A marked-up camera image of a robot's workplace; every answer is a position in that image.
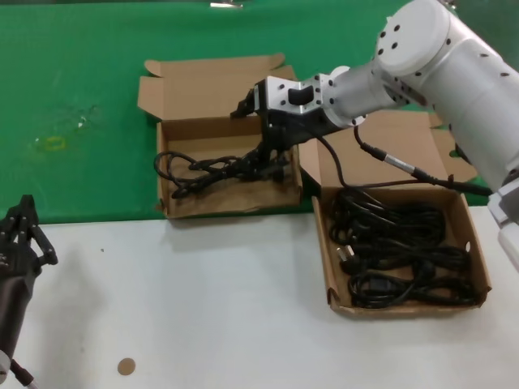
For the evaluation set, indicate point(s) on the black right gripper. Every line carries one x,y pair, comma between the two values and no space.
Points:
292,126

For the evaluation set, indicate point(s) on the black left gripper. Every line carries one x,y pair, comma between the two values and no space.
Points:
12,263

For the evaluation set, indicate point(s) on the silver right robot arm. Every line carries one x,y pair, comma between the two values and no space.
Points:
446,61

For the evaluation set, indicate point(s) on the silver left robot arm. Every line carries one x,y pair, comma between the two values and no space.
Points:
2,360

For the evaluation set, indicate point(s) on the shallow open cardboard box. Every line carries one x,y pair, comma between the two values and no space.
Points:
194,93

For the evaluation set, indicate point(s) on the open cardboard box round hole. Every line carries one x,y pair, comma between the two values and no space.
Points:
405,138

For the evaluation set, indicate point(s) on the round brown sticker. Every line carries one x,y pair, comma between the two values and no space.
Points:
125,366

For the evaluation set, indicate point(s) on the green tablecloth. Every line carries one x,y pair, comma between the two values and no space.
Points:
81,61

